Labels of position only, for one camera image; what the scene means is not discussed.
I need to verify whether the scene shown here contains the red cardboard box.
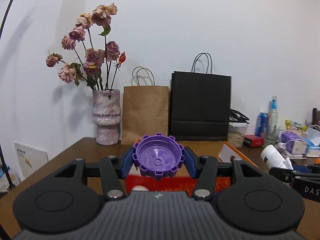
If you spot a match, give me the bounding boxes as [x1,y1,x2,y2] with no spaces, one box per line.
[125,141,259,198]

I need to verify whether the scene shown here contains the blue tissue box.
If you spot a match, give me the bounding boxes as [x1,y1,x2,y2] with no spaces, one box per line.
[305,138,320,158]

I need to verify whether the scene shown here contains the dark wooden chair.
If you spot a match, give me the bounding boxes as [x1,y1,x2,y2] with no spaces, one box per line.
[312,108,320,126]

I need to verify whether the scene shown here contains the black paper bag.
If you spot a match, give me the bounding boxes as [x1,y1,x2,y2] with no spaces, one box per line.
[168,52,231,141]

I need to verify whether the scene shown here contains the purple white tissue pack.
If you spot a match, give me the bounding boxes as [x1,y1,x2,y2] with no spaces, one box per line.
[279,131,307,159]

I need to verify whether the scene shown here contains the drinking glass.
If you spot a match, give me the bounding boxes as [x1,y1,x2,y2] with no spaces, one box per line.
[264,126,279,147]

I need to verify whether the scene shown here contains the clear glass bottle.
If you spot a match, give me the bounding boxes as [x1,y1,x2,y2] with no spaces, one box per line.
[268,95,278,129]

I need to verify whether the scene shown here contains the small white spray bottle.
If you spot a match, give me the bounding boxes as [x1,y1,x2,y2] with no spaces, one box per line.
[261,145,293,170]

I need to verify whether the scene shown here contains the brown paper bag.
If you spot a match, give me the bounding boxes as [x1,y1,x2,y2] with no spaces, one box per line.
[121,66,171,145]

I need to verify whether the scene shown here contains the colourful snack packet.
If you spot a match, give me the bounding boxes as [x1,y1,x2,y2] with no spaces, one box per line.
[285,119,307,131]

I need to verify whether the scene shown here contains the studio light on stand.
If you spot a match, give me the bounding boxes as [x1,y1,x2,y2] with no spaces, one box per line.
[1,0,29,192]

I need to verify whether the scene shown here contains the blue drink can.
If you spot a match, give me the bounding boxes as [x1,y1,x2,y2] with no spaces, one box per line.
[254,112,268,138]

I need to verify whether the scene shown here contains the pink marbled vase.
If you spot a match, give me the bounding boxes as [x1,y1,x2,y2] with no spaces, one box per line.
[92,89,121,146]

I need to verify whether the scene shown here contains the red flat box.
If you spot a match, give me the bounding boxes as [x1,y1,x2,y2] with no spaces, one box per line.
[243,135,264,148]

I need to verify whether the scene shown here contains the dried pink roses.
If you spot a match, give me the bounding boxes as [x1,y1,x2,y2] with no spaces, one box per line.
[46,3,126,91]

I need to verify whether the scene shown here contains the clear container with grains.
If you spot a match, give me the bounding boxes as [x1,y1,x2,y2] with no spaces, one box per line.
[227,109,249,148]

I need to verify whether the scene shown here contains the purple ridged lid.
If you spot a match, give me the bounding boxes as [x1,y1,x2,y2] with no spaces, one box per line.
[132,133,184,181]

